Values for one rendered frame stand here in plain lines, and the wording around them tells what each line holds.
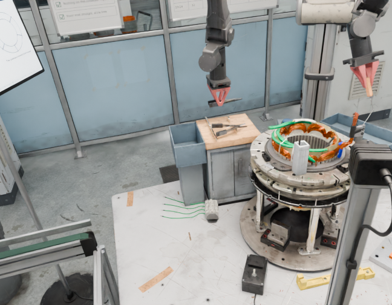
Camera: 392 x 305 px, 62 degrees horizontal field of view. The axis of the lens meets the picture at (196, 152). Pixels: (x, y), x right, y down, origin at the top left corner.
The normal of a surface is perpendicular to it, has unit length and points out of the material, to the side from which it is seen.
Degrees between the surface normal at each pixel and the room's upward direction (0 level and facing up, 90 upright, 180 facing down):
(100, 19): 90
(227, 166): 90
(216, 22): 117
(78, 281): 0
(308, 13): 107
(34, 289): 0
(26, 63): 83
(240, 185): 90
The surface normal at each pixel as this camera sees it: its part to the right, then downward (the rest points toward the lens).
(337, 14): -0.32, 0.78
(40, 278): -0.07, -0.85
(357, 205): -0.17, 0.53
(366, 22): -0.28, 0.28
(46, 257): 0.26, 0.49
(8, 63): 0.96, -0.06
